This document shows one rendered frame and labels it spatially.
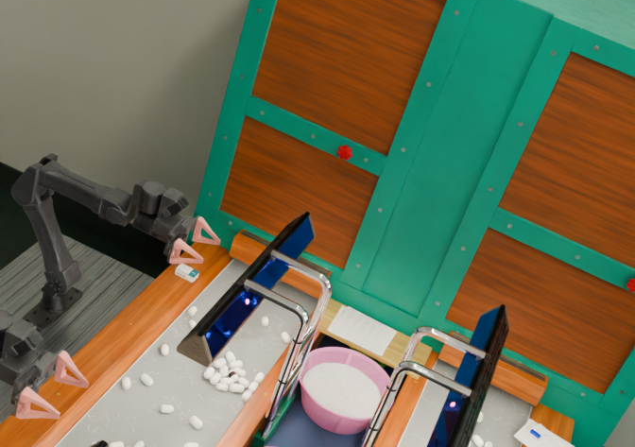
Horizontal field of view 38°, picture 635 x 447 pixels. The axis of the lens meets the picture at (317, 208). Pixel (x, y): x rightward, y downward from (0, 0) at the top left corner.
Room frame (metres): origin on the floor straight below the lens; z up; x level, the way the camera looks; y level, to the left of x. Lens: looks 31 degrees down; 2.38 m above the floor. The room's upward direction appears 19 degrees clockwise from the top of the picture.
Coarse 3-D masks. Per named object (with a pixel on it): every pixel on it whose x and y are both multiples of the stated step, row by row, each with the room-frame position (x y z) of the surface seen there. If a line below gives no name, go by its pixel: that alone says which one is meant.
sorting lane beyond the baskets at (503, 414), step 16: (448, 368) 2.10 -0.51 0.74; (432, 384) 2.01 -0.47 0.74; (432, 400) 1.94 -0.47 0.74; (496, 400) 2.03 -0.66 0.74; (512, 400) 2.06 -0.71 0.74; (416, 416) 1.86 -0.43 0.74; (432, 416) 1.88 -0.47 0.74; (496, 416) 1.96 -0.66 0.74; (512, 416) 1.99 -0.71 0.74; (528, 416) 2.01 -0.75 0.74; (416, 432) 1.80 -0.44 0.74; (480, 432) 1.88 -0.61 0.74; (496, 432) 1.90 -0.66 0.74; (512, 432) 1.92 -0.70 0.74
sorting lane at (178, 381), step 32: (224, 288) 2.11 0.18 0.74; (288, 288) 2.21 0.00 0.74; (256, 320) 2.02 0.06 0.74; (288, 320) 2.06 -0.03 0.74; (160, 352) 1.76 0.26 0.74; (224, 352) 1.85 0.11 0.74; (256, 352) 1.89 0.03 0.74; (160, 384) 1.66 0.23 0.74; (192, 384) 1.70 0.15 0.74; (96, 416) 1.49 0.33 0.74; (128, 416) 1.53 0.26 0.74; (160, 416) 1.56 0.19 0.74; (192, 416) 1.59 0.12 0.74; (224, 416) 1.63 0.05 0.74
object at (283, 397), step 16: (272, 256) 1.81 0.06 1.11; (288, 256) 1.82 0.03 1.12; (304, 272) 1.79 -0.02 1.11; (320, 272) 1.80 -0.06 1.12; (256, 288) 1.66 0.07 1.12; (288, 304) 1.64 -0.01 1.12; (320, 304) 1.78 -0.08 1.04; (304, 320) 1.63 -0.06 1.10; (320, 320) 1.79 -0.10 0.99; (304, 336) 1.74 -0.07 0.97; (288, 352) 1.64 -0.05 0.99; (304, 352) 1.78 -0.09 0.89; (288, 368) 1.63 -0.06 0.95; (288, 384) 1.69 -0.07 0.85; (272, 400) 1.63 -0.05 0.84; (288, 400) 1.78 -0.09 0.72; (272, 416) 1.63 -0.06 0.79; (272, 432) 1.67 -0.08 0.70
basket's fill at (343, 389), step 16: (320, 368) 1.93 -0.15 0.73; (336, 368) 1.95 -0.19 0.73; (352, 368) 1.97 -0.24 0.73; (304, 384) 1.85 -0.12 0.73; (320, 384) 1.86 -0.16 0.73; (336, 384) 1.89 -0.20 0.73; (352, 384) 1.90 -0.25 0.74; (368, 384) 1.93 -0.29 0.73; (320, 400) 1.80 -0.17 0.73; (336, 400) 1.82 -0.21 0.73; (352, 400) 1.84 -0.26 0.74; (368, 400) 1.87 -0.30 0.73; (352, 416) 1.78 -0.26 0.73; (368, 416) 1.81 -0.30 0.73
